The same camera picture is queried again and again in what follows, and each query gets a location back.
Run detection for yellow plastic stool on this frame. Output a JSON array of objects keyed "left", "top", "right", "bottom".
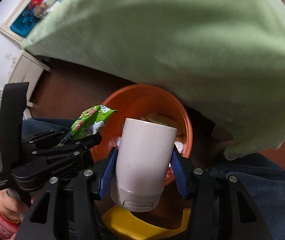
[{"left": 102, "top": 205, "right": 191, "bottom": 240}]

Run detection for white wall socket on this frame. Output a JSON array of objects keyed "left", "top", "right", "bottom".
[{"left": 5, "top": 53, "right": 11, "bottom": 60}]

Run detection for light green bed blanket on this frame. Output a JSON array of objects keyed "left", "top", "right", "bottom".
[{"left": 22, "top": 0, "right": 285, "bottom": 160}]

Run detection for white bedside nightstand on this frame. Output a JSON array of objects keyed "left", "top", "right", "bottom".
[{"left": 8, "top": 50, "right": 51, "bottom": 107}]

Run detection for white cylindrical bottle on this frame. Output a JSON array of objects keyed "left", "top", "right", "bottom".
[{"left": 111, "top": 118, "right": 177, "bottom": 212}]

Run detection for person's blue jeans legs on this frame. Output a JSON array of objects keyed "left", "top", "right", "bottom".
[{"left": 19, "top": 118, "right": 285, "bottom": 240}]

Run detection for orange plastic trash bin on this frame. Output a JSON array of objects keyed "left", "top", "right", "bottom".
[{"left": 89, "top": 83, "right": 193, "bottom": 186}]

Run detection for person's left hand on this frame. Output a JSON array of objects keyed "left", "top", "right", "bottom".
[{"left": 0, "top": 190, "right": 29, "bottom": 224}]

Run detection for green snack bag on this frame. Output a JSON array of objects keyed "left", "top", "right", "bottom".
[{"left": 57, "top": 105, "right": 119, "bottom": 147}]

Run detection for white blue padded headboard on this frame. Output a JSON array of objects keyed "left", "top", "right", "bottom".
[{"left": 0, "top": 0, "right": 39, "bottom": 45}]

